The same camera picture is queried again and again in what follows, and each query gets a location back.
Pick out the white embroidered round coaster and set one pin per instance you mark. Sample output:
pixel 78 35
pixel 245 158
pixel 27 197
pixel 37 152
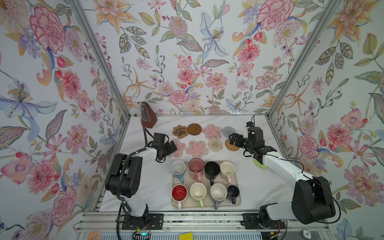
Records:
pixel 215 145

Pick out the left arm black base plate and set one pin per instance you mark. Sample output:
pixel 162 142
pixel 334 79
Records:
pixel 146 222

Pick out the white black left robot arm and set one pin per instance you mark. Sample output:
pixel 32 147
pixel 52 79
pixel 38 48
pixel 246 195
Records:
pixel 124 176

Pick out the cream mug green handle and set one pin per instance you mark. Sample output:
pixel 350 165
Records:
pixel 198 192

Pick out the white mug purple handle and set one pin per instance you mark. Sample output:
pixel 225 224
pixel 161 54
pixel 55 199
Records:
pixel 218 193

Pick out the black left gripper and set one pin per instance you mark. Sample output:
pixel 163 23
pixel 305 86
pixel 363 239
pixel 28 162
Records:
pixel 170 149

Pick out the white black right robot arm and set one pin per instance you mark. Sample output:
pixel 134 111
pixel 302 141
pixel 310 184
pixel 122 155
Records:
pixel 312 200

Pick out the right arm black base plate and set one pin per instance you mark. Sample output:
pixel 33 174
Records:
pixel 255 221

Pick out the pink flower coaster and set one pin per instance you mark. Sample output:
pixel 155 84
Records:
pixel 180 148
pixel 197 149
pixel 212 132

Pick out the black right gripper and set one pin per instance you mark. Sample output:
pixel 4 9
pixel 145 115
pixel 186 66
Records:
pixel 240 138

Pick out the brown wooden metronome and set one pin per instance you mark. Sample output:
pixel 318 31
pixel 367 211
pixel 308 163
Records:
pixel 148 116

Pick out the white mug blue handle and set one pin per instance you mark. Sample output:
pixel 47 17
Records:
pixel 178 169

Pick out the small dark navy mug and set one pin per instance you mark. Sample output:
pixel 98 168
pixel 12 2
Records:
pixel 233 193

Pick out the beige serving tray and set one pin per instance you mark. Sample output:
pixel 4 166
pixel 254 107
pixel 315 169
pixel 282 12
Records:
pixel 190 203

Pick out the aluminium front rail frame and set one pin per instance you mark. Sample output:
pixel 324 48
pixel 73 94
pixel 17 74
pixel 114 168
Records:
pixel 206 225

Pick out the brown round wooden coaster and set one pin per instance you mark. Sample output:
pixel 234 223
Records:
pixel 194 129

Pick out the cream mug pink handle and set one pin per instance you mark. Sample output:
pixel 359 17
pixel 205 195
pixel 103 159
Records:
pixel 227 170

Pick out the black mug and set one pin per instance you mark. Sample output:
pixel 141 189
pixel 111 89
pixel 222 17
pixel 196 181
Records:
pixel 212 170

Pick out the yellow sticky note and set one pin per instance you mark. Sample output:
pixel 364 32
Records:
pixel 186 236

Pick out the green silicone spatula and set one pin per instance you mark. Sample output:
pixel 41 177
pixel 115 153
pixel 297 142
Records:
pixel 258 164

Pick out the woven rattan round coaster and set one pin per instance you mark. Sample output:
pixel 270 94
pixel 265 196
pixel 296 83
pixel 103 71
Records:
pixel 231 147

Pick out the brown paw shaped coaster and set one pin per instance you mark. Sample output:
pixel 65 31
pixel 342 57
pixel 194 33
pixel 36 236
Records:
pixel 180 131

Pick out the grey blue round coaster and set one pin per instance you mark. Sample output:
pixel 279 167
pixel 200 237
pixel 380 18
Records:
pixel 227 131

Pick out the orange tape roll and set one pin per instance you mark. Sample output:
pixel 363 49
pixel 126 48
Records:
pixel 95 235

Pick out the red interior white mug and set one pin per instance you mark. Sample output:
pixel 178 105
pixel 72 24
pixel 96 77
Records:
pixel 179 194

